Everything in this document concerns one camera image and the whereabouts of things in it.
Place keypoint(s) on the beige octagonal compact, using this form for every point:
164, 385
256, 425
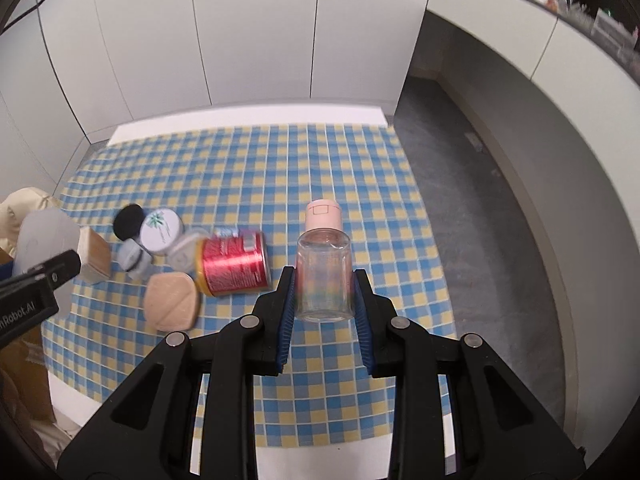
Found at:
170, 300

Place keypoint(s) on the white panelled wardrobe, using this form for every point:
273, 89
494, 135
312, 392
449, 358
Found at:
250, 35

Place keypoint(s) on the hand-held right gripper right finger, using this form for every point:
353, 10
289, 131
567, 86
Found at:
361, 320

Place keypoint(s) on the small clear jar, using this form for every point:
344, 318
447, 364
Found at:
182, 255

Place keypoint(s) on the cream padded chair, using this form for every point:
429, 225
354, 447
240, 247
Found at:
20, 205

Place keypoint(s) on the clear drawer organizer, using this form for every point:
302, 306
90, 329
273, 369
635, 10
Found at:
610, 30

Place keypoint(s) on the blue yellow checked tablecloth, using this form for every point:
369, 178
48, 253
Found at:
300, 170

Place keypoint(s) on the clear bottle with pink cap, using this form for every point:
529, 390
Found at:
322, 270

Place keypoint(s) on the frosted white capsule container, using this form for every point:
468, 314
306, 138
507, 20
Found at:
132, 257

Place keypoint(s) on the black round disc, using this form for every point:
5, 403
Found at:
127, 221

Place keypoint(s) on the red can with yellow lid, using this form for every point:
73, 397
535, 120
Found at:
235, 265

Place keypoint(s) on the pinkish white printed box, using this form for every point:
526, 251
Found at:
95, 255

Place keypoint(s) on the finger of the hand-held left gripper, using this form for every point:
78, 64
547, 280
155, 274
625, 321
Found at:
60, 267

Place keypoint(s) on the translucent plastic case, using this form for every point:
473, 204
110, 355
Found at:
42, 240

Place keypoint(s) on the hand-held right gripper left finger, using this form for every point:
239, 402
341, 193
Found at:
285, 320

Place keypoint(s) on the white round jar palm print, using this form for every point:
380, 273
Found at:
161, 230

